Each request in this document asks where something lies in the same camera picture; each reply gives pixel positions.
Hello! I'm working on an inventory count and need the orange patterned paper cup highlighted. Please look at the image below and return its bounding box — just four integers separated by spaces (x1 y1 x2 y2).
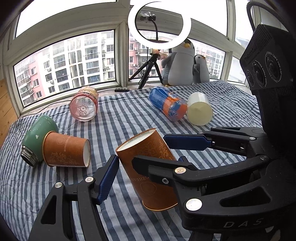
116 128 178 211

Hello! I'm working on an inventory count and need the white plastic cup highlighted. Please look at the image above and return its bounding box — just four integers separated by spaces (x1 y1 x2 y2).
187 92 213 126

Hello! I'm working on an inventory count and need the blue orange soda bottle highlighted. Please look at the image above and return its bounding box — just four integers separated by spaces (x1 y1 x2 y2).
149 87 188 121

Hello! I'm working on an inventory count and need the blue striped quilt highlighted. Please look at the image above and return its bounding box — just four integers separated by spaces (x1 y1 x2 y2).
1 80 261 240

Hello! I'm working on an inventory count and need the small grey plush penguin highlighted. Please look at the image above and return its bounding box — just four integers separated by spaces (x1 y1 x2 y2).
193 55 210 84

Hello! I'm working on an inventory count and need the green thermos bottle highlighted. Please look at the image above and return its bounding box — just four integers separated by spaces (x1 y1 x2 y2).
21 115 58 167

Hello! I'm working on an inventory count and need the black tripod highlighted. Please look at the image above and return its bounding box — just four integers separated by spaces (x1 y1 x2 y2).
128 50 163 89

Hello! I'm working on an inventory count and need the red lemon drink bottle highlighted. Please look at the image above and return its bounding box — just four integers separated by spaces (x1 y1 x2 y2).
69 86 98 122

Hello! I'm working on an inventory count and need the wooden board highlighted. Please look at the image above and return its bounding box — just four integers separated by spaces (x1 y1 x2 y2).
0 79 18 147

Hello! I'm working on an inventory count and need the phone holder gooseneck clamp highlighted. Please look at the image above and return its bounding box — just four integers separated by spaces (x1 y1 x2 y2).
139 11 166 43

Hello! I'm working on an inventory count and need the black inline cable remote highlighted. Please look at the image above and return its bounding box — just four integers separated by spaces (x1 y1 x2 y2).
114 88 130 92

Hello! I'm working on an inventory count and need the white ring light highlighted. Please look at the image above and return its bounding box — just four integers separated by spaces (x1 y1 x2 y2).
127 1 192 50

